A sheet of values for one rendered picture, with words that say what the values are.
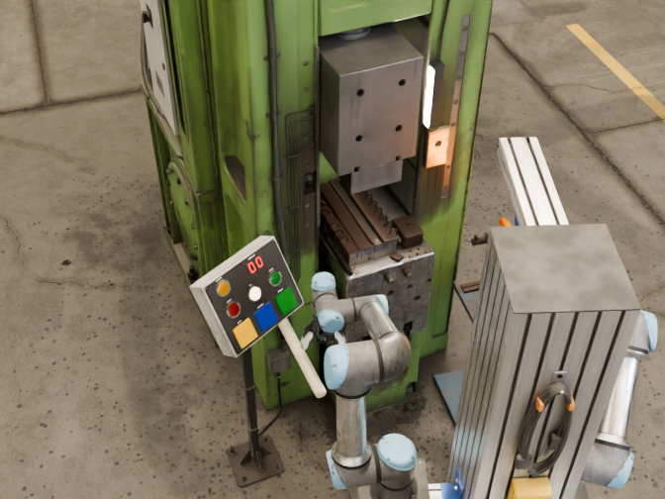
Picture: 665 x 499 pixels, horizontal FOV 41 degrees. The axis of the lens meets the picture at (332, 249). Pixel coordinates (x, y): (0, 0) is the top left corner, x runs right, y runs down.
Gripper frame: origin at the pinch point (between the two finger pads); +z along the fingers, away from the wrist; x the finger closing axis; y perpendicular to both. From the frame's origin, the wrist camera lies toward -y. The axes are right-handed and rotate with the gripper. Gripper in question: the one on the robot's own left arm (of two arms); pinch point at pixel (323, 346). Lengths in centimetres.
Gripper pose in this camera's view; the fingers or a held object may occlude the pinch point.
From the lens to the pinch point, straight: 305.5
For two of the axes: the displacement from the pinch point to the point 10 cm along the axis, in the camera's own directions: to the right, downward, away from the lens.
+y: 0.5, 6.8, -7.3
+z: -0.1, 7.3, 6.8
